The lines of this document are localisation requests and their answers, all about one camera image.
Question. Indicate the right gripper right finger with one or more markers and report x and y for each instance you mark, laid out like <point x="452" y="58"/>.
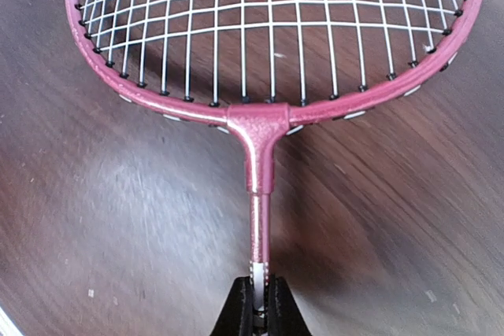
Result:
<point x="283" y="315"/>

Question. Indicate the pink badminton racket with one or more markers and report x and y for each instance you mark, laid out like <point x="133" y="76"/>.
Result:
<point x="264" y="69"/>

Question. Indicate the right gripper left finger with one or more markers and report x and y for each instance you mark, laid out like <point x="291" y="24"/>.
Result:
<point x="237" y="314"/>

